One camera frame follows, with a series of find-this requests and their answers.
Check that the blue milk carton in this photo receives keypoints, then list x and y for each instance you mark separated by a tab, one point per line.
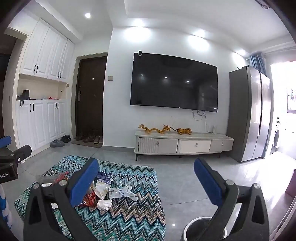
105	175

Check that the dark brown entrance door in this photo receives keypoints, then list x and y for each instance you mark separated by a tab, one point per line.
91	97

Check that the round ceiling spotlight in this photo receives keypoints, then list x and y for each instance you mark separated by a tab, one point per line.
87	15

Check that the brown shoes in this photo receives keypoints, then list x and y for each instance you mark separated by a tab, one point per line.
87	139

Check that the beige wall switch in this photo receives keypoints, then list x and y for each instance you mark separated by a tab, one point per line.
110	78

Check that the white router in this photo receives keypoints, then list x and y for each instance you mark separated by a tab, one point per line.
214	129

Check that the zigzag knitted blanket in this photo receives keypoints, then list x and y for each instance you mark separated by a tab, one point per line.
129	220

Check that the golden dragon figurine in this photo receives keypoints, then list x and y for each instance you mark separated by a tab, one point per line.
152	129

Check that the blue curtain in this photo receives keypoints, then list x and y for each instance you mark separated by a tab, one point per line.
256	62

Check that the clear crumpled plastic wrapper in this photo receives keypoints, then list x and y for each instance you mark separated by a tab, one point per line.
101	188

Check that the red item on shelf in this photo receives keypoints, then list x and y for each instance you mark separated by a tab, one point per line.
53	98

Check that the grey slippers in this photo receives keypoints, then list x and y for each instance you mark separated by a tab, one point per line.
57	144

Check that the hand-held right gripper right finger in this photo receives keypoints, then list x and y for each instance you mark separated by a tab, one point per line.
207	183

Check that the golden tiger figurine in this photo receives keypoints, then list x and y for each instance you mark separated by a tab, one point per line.
184	131

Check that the white and blue wrapper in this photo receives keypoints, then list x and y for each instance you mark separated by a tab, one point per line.
122	192

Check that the white crumpled tissue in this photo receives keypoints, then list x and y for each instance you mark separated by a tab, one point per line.
104	204

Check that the white washing machine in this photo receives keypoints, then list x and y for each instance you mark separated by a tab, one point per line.
275	136

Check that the black wall television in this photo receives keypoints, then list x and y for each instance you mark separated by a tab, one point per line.
173	81

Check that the shoes by door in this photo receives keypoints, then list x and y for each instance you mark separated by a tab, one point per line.
77	141

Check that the white television cabinet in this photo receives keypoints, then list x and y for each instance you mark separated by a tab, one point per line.
161	146

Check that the round trash bin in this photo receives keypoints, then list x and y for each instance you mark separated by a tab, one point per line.
194	226

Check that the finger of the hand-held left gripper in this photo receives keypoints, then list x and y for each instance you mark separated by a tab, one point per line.
23	151
5	140

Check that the black shoes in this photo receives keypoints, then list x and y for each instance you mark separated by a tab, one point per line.
66	139

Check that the beige shoes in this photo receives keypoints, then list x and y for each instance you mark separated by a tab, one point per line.
98	140

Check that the white hallway cabinet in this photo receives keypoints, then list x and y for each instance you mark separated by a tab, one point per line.
44	51

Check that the black handbag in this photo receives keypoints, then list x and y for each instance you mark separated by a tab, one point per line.
25	95

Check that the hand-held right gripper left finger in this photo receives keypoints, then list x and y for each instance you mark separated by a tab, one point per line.
84	183

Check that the red snack wrapper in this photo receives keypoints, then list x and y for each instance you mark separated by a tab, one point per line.
89	200

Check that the grey double-door refrigerator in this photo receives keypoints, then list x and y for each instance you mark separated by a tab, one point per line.
249	111

